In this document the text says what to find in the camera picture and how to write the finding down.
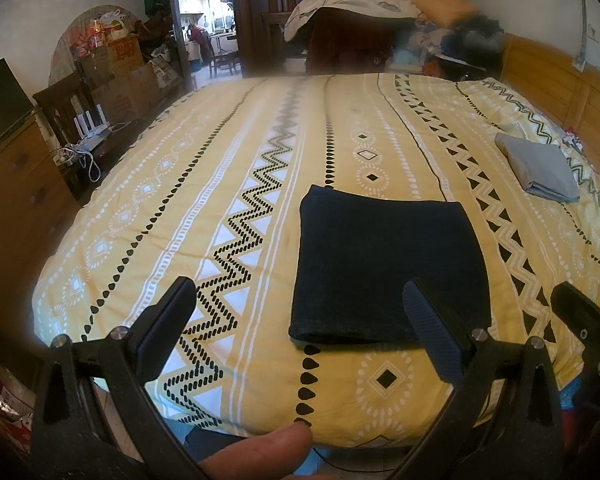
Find orange pillow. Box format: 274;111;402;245
387;0;479;27

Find stack of cardboard boxes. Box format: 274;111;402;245
47;4;147;87

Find yellow patterned bedspread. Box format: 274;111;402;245
32;74;600;448

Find dark navy pants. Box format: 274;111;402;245
288;185;492;346

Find kitchen chair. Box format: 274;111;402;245
209;49;242;80

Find wooden wardrobe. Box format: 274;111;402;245
230;0;341;80

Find pile of mixed clothes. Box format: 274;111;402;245
394;14;505;82

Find person's left hand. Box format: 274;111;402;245
200;422;314;480

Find person's leg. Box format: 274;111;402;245
166;417;261;466

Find large cardboard box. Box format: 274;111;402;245
91;62;164;122

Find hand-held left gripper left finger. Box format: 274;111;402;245
30;276;211;480

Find small cardboard box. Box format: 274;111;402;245
75;39;146;87

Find white power strip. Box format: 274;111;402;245
52;141;102;182

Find wooden headboard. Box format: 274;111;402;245
500;34;600;161

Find dark wooden chair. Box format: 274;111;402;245
32;71;112;196

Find dark red chair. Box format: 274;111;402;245
305;7;397;77

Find red and white plastic bag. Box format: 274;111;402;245
0;355;35;443

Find white cloth over chair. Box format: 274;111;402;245
284;0;422;42

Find folded grey cloth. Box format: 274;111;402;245
495;132;580;204

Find wooden dresser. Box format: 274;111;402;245
0;110;88;326

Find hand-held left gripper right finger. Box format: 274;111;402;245
390;277;566;480

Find black television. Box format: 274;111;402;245
0;58;34;157

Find white router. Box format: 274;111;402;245
72;104;113;142

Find wall pipe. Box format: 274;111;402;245
575;0;591;67

